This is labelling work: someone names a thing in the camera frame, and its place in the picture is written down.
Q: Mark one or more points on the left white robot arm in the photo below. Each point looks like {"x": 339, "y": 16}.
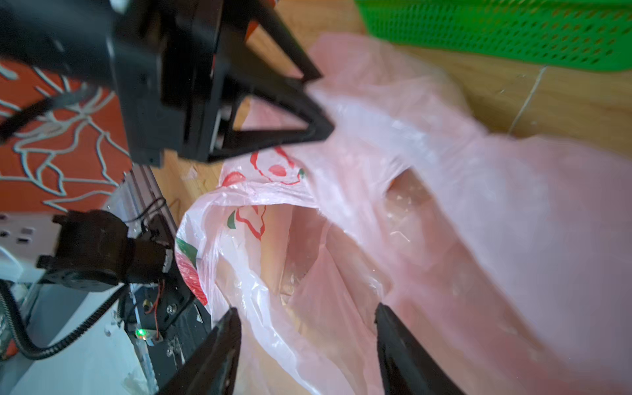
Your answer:
{"x": 70, "y": 38}

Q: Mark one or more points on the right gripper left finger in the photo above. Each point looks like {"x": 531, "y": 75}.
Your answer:
{"x": 212, "y": 369}

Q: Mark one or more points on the green plastic basket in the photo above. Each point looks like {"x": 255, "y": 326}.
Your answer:
{"x": 586, "y": 35}

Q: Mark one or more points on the pink plastic bag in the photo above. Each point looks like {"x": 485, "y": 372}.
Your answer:
{"x": 508, "y": 259}

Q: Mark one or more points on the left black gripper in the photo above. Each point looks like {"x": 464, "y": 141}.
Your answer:
{"x": 172, "y": 98}

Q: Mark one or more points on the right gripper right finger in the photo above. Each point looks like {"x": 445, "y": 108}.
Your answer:
{"x": 405, "y": 366}

